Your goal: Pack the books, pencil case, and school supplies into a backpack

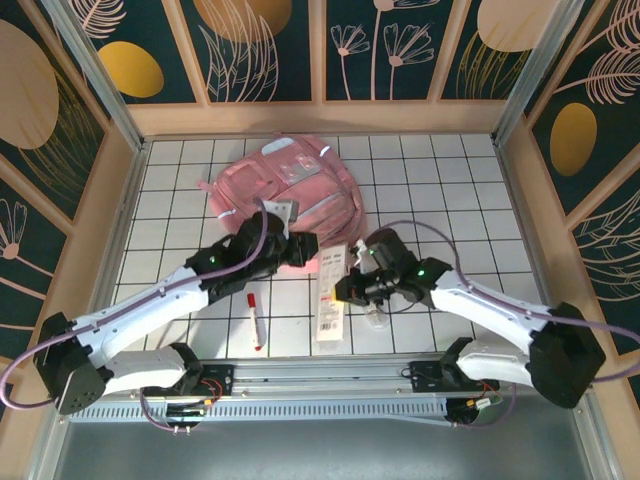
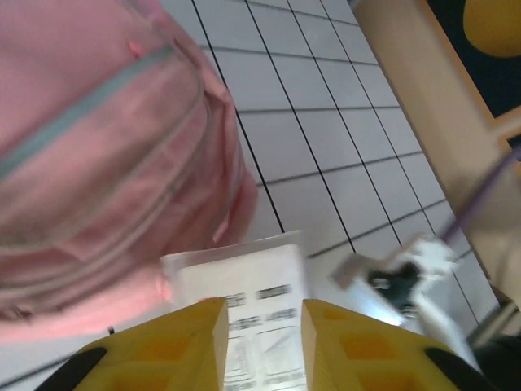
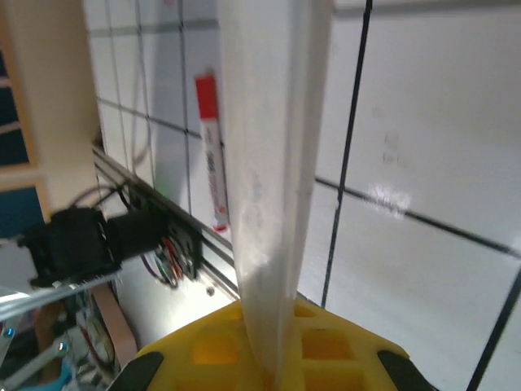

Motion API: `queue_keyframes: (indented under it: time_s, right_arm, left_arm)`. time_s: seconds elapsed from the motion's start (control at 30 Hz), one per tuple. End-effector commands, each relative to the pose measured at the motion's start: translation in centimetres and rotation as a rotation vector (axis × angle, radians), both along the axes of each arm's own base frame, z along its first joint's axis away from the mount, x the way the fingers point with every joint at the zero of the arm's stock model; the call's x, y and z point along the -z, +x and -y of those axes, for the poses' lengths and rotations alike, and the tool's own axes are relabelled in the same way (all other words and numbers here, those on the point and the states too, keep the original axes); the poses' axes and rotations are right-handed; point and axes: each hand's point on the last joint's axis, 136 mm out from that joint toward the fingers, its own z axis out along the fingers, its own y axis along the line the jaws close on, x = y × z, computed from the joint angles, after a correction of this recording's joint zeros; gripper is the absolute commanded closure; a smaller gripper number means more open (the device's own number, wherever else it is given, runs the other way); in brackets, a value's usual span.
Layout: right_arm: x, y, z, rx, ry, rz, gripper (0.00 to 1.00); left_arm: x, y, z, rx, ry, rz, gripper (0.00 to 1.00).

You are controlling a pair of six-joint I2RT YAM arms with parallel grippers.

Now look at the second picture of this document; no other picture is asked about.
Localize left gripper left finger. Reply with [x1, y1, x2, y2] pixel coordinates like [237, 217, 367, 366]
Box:
[34, 297, 229, 391]

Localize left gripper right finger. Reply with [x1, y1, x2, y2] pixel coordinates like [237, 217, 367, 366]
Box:
[300, 299, 489, 391]

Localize white plastic supply packet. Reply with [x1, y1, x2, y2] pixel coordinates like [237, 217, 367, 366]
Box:
[160, 230, 310, 391]

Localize pink backpack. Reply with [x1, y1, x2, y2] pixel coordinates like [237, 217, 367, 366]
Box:
[0, 0, 260, 345]

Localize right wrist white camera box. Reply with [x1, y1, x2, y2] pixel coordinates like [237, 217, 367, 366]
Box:
[401, 238, 461, 282]

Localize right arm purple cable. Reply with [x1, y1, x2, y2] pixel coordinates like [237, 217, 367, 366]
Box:
[441, 144, 521, 245]

